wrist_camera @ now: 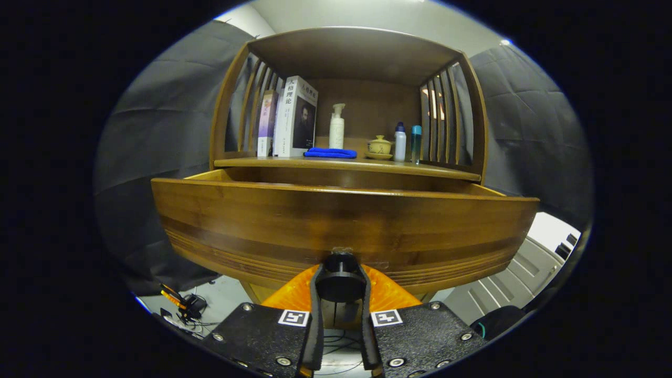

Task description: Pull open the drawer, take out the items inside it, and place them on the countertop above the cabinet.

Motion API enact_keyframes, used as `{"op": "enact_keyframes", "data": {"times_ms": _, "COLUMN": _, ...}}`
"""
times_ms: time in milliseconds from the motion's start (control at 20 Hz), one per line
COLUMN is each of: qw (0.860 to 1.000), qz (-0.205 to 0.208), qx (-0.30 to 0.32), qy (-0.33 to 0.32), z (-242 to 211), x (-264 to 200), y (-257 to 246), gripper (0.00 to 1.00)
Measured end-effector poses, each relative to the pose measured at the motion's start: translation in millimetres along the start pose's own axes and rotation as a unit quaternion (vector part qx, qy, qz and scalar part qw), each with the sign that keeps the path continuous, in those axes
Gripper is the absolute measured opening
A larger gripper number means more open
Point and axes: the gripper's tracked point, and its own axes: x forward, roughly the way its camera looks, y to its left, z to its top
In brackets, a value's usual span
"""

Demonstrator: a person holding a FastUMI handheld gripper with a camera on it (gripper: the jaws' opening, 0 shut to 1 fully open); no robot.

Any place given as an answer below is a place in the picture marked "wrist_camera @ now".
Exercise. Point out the purple book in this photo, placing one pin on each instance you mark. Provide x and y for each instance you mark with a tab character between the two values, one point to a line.
266	123

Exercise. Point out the white pump bottle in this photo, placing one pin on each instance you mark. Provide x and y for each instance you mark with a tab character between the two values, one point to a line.
336	134

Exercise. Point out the wooden countertop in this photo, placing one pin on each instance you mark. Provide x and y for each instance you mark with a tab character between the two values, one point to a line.
367	164

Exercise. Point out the black drawer knob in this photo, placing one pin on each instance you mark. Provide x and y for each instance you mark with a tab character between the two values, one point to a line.
341	283

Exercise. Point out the blue folded cloth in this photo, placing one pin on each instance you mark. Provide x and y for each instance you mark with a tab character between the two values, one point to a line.
331	153

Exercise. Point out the white book with portrait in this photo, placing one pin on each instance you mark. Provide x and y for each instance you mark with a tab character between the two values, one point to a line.
291	115

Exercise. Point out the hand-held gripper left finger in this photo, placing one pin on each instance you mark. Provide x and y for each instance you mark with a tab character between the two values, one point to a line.
316	336

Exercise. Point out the brown wooden cabinet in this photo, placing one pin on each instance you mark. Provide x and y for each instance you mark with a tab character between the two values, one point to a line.
367	105

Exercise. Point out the teal slim bottle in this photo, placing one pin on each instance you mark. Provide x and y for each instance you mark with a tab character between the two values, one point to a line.
416	144

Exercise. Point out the orange and black device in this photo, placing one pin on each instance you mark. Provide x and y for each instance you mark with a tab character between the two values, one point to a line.
191	304

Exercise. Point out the white cabinet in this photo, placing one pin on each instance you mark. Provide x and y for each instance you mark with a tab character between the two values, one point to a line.
504	283

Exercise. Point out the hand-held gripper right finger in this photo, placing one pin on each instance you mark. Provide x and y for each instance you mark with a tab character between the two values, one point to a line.
366	341

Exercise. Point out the yellow lidded tea cup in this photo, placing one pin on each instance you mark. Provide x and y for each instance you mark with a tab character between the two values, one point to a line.
379	147

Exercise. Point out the brown wooden drawer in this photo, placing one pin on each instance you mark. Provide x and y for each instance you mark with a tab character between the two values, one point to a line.
315	226

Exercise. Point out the white bottle with blue cap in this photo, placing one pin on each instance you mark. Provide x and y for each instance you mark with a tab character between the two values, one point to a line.
400	147

